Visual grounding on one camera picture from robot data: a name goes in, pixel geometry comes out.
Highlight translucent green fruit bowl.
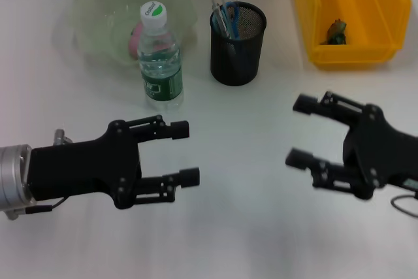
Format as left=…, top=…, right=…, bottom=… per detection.
left=73, top=0, right=199, bottom=71

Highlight silver ballpoint pen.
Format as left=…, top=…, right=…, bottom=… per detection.
left=210, top=0, right=241, bottom=74

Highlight left wrist cable with connector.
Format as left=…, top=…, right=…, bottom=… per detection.
left=6, top=128, right=72, bottom=221

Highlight wrist cable with connector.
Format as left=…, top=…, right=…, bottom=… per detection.
left=6, top=128, right=72, bottom=221
left=391, top=190, right=418, bottom=218

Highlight right wrist cable with connector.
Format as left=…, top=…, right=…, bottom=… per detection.
left=391, top=190, right=418, bottom=218

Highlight pink toy peach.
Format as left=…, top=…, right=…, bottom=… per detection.
left=127, top=20, right=145, bottom=61

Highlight green plastic wrapper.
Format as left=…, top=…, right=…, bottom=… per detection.
left=319, top=18, right=349, bottom=46

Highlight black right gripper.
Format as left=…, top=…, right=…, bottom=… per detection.
left=285, top=91, right=418, bottom=200

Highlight clear water bottle green label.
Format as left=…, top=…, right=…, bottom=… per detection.
left=137, top=0, right=184, bottom=112

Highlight black mesh pen holder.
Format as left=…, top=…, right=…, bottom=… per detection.
left=209, top=1, right=268, bottom=87

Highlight blue scissors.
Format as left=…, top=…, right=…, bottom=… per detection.
left=211, top=1, right=252, bottom=74

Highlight yellow plastic bin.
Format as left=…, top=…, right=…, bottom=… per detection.
left=292, top=0, right=413, bottom=70

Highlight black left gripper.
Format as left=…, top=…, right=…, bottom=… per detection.
left=27, top=119, right=143, bottom=210

